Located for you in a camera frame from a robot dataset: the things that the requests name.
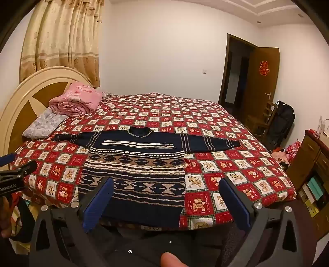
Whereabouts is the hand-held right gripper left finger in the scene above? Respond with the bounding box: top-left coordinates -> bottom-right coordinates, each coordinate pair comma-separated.
30,177 -> 115,267

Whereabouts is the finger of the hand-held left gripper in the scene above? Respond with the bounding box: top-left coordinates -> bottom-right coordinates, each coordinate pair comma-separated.
0,153 -> 16,166
0,160 -> 38,181

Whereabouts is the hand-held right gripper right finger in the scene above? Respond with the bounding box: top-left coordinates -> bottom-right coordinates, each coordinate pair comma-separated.
218,177 -> 301,267

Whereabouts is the dark blue patterned knit sweater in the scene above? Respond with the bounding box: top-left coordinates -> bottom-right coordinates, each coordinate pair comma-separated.
51,127 -> 242,229

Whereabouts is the person's left hand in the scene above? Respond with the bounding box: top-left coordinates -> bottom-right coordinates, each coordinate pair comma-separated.
0,198 -> 13,239

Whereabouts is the person's right hand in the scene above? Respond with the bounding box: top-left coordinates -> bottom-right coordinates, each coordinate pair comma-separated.
161,252 -> 186,267

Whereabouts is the person's red black clothing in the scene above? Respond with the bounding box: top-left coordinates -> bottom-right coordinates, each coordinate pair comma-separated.
9,192 -> 39,257

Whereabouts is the grey floral pillow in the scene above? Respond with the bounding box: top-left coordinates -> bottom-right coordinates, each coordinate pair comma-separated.
22,106 -> 68,139

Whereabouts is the cream and brown headboard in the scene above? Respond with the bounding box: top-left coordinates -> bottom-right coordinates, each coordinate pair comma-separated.
0,66 -> 94,157

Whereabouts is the white box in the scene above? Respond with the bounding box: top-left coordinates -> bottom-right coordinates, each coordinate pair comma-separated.
301,183 -> 314,204

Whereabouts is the yellow box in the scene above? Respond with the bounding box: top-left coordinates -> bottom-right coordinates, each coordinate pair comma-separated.
305,200 -> 320,219

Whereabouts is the red checked cloth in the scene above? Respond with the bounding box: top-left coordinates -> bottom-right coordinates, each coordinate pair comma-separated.
284,141 -> 301,162

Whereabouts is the red checked printed blanket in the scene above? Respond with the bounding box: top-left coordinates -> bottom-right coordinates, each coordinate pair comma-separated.
14,92 -> 297,231

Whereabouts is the teal box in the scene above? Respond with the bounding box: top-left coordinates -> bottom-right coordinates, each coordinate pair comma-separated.
307,177 -> 325,201

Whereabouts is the pink folded quilt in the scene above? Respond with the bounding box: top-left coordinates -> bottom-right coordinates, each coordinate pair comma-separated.
49,82 -> 103,117

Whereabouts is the wooden chair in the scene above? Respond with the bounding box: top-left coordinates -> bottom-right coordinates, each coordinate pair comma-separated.
245,101 -> 278,142

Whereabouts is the brown wooden cabinet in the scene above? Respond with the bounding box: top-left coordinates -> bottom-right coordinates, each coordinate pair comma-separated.
285,130 -> 329,221

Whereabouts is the black bag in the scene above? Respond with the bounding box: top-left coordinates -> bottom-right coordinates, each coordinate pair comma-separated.
267,101 -> 295,152

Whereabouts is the brown wooden door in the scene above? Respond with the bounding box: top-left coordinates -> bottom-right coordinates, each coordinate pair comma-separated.
244,47 -> 280,136

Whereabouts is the white power adapter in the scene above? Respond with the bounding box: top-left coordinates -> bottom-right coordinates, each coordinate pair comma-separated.
317,115 -> 329,134

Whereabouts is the beige floral curtain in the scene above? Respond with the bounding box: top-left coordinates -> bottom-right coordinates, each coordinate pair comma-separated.
19,0 -> 106,88

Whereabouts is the dark wooden door frame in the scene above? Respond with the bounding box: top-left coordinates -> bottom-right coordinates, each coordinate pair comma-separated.
218,33 -> 259,106

